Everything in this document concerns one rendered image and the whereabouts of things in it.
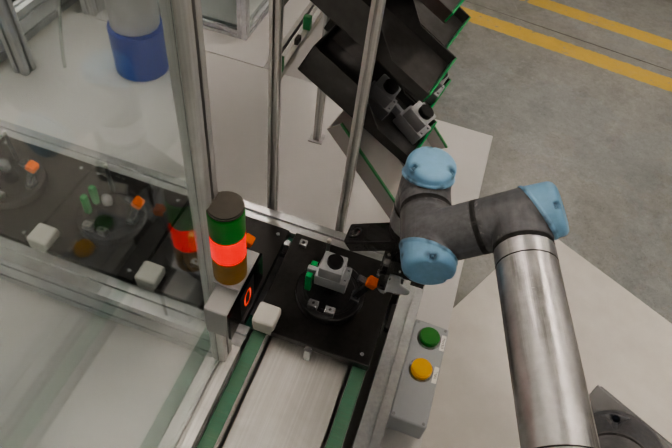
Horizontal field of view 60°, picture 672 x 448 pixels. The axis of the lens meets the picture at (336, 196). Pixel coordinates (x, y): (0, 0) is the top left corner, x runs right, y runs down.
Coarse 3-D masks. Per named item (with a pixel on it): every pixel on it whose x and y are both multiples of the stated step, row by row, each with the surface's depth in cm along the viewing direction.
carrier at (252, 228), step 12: (252, 228) 128; (264, 228) 128; (276, 228) 128; (264, 240) 126; (276, 240) 126; (264, 252) 124; (276, 252) 124; (264, 264) 122; (264, 276) 120; (252, 300) 116
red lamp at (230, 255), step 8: (216, 248) 78; (224, 248) 77; (232, 248) 78; (240, 248) 79; (216, 256) 80; (224, 256) 79; (232, 256) 79; (240, 256) 80; (224, 264) 80; (232, 264) 81
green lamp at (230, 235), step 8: (208, 216) 74; (240, 216) 74; (208, 224) 75; (216, 224) 74; (224, 224) 73; (232, 224) 74; (240, 224) 75; (208, 232) 78; (216, 232) 75; (224, 232) 75; (232, 232) 75; (240, 232) 76; (216, 240) 77; (224, 240) 76; (232, 240) 76; (240, 240) 78
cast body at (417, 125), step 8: (416, 104) 113; (424, 104) 113; (392, 112) 118; (400, 112) 116; (408, 112) 113; (416, 112) 112; (424, 112) 112; (432, 112) 113; (400, 120) 115; (408, 120) 114; (416, 120) 113; (424, 120) 112; (400, 128) 116; (408, 128) 115; (416, 128) 114; (424, 128) 116; (408, 136) 116; (416, 136) 115
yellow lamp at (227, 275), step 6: (246, 258) 83; (216, 264) 81; (240, 264) 82; (246, 264) 84; (216, 270) 83; (222, 270) 82; (228, 270) 82; (234, 270) 82; (240, 270) 83; (246, 270) 85; (216, 276) 84; (222, 276) 83; (228, 276) 83; (234, 276) 83; (240, 276) 84; (222, 282) 84; (228, 282) 84; (234, 282) 84
